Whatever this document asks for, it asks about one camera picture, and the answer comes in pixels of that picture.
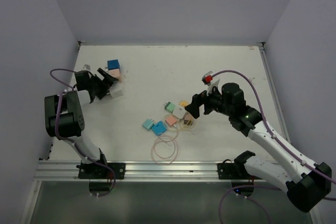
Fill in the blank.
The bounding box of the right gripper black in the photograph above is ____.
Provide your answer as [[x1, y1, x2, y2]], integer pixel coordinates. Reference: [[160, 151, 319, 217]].
[[185, 82, 233, 119]]

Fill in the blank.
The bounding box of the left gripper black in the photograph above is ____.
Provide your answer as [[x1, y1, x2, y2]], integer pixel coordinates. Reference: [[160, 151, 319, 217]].
[[88, 68, 118, 99]]

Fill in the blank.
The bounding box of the white cube socket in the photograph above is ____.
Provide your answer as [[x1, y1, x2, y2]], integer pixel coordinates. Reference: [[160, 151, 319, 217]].
[[109, 86, 123, 99]]

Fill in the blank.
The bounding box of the yellow USB charger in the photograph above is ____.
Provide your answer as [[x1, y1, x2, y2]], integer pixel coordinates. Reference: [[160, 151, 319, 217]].
[[179, 100, 189, 107]]

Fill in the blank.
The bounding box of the pink cube socket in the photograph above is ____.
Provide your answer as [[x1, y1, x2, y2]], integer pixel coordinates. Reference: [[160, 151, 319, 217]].
[[108, 68, 122, 82]]

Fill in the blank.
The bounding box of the yellow charging cable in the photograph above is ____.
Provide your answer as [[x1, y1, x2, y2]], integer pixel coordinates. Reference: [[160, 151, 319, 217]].
[[163, 113, 197, 133]]

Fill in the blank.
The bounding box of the dark blue cube socket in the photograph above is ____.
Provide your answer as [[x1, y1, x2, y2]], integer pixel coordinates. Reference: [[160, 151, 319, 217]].
[[107, 59, 120, 70]]

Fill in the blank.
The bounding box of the pink charger brown band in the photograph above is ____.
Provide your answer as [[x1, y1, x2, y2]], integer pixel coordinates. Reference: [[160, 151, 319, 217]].
[[183, 113, 193, 125]]

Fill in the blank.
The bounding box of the mint green USB charger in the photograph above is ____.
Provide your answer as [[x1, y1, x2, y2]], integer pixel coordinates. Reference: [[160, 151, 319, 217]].
[[164, 102, 176, 114]]

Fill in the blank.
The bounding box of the salmon pink USB charger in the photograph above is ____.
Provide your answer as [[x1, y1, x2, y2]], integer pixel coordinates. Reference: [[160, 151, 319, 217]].
[[164, 115, 177, 127]]

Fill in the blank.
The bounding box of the bright blue plug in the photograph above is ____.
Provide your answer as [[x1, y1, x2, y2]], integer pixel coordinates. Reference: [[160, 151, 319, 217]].
[[151, 121, 167, 136]]

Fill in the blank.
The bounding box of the light cyan USB charger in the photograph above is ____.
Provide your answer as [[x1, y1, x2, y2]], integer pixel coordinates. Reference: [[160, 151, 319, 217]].
[[142, 119, 155, 131]]

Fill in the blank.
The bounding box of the pink charging cable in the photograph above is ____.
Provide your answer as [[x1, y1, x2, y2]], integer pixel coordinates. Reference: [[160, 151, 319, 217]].
[[150, 126, 180, 165]]

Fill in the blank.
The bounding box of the grey white charger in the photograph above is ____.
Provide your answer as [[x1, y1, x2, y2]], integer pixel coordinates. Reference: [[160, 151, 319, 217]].
[[172, 105, 186, 119]]

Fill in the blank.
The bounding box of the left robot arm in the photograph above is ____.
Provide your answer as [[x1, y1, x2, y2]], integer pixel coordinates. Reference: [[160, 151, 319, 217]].
[[44, 68, 119, 178]]

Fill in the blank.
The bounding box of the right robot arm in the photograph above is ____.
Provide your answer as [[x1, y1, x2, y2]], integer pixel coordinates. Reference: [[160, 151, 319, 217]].
[[185, 83, 332, 212]]

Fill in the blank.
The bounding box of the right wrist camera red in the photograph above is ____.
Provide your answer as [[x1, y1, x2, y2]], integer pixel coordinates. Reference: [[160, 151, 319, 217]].
[[202, 71, 220, 95]]

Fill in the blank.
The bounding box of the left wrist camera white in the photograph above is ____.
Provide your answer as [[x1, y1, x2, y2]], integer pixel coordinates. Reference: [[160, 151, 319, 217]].
[[81, 64, 91, 71]]

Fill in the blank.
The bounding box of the right black base bracket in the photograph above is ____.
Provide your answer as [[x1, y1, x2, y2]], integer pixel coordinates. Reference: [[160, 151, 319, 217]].
[[216, 159, 261, 180]]

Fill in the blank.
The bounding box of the black base bracket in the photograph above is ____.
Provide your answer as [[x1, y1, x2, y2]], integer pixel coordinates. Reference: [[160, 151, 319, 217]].
[[216, 159, 261, 180], [76, 162, 126, 179]]

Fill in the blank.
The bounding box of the aluminium right side rail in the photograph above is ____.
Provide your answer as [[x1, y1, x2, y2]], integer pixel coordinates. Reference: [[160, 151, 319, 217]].
[[256, 42, 292, 144]]

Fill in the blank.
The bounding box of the aluminium rail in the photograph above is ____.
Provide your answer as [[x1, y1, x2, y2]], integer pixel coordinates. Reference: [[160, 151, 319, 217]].
[[256, 42, 292, 144], [35, 159, 289, 182]]

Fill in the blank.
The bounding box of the left black base bracket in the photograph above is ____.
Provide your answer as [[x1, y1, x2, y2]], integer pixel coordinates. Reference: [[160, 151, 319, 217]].
[[76, 162, 126, 179]]

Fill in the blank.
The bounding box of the aluminium front rail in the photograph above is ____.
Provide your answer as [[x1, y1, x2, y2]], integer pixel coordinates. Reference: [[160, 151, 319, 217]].
[[35, 159, 289, 182]]

